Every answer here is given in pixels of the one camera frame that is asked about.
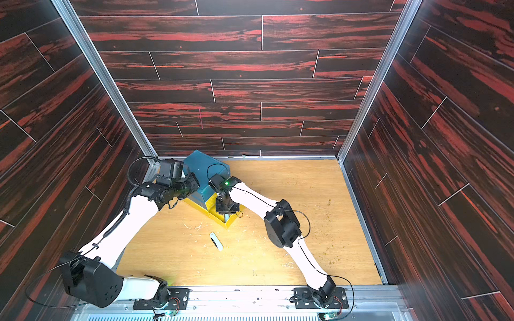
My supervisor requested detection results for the yellow bottom drawer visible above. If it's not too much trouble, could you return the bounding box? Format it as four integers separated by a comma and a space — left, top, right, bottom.
207, 205, 244, 229

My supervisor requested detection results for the white fruit knife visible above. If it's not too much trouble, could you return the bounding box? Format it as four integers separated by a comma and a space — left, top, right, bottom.
210, 232, 224, 251

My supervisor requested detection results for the teal drawer cabinet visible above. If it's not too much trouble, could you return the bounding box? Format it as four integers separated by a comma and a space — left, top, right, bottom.
184, 151, 230, 202

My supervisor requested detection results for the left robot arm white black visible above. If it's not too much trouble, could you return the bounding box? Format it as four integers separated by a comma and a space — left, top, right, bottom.
58, 174, 199, 308

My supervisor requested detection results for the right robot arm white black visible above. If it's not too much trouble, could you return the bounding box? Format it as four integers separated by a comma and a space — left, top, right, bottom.
210, 174, 336, 308

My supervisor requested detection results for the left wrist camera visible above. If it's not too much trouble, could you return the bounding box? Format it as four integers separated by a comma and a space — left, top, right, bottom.
156, 159, 183, 185

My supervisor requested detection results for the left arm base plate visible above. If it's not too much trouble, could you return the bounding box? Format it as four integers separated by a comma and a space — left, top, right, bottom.
133, 287, 191, 312

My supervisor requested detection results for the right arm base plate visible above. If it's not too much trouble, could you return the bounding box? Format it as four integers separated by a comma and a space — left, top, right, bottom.
289, 286, 349, 310

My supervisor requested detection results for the aluminium front rail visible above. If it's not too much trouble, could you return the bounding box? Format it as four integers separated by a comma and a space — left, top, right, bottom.
72, 286, 417, 320

